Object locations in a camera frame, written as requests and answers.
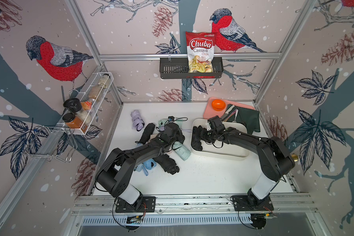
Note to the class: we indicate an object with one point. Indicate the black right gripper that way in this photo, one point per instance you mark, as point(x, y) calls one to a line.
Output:
point(203, 139)

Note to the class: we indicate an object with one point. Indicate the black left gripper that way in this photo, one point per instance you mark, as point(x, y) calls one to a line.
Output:
point(180, 135)

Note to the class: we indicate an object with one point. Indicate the black umbrella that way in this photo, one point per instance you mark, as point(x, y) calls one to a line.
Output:
point(167, 164)
point(148, 131)
point(197, 134)

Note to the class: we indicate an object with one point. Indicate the pale teal umbrella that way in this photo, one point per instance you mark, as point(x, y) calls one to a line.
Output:
point(181, 150)

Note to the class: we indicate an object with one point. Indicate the light blue umbrella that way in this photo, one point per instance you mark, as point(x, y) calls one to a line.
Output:
point(145, 166)

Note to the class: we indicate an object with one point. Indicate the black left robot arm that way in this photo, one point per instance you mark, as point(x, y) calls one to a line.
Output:
point(116, 172)

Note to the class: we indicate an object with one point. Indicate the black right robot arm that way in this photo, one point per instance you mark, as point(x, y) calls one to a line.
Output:
point(274, 158)

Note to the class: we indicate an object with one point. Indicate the white plastic storage box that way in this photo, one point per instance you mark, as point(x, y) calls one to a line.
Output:
point(230, 152)

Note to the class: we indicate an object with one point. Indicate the black crumpled umbrella front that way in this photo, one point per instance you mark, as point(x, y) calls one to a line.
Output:
point(167, 164)

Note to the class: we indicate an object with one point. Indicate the pink plastic tray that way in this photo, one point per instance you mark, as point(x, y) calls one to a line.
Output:
point(211, 112)

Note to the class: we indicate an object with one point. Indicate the orange plastic bowl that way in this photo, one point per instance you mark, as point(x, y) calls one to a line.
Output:
point(218, 105)

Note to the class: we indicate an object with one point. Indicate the dark green cloth napkin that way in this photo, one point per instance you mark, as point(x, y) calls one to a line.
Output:
point(247, 117)

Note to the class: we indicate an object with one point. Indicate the glass spice jars row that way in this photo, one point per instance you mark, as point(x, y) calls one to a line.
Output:
point(96, 92)

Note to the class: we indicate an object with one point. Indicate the red cassava chips bag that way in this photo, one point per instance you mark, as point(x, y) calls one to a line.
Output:
point(200, 51)

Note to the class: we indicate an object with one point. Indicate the orange spice jar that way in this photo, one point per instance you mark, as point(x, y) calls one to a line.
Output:
point(74, 122)

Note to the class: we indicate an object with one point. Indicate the black lid spice grinder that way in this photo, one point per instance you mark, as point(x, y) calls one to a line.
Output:
point(73, 105)

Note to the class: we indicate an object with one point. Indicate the white handled kitchen knife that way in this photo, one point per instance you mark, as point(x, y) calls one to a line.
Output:
point(227, 112)

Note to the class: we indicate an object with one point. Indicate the black wire wall basket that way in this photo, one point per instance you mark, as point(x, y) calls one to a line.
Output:
point(177, 68)

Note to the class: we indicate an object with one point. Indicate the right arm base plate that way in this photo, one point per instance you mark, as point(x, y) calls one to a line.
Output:
point(247, 203)

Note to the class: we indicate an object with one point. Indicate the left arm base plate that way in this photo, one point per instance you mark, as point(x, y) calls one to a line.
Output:
point(142, 204)

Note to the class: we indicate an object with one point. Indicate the white wire spice rack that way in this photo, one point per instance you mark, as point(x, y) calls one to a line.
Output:
point(81, 111)

